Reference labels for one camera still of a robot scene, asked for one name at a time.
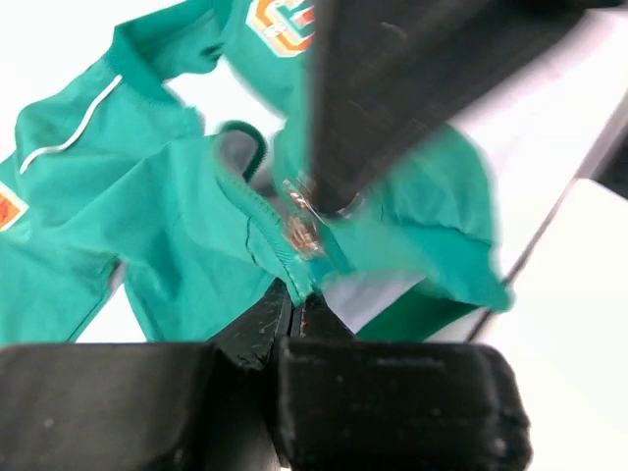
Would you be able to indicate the green zip jacket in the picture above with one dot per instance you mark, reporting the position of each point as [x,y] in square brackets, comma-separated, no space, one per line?
[176,155]

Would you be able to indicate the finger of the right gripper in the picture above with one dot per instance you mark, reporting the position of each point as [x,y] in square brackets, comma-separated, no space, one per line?
[385,74]

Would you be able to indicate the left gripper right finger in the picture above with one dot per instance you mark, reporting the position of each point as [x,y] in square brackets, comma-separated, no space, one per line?
[340,403]

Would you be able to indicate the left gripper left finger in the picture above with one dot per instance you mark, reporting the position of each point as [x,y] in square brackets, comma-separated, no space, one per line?
[143,406]

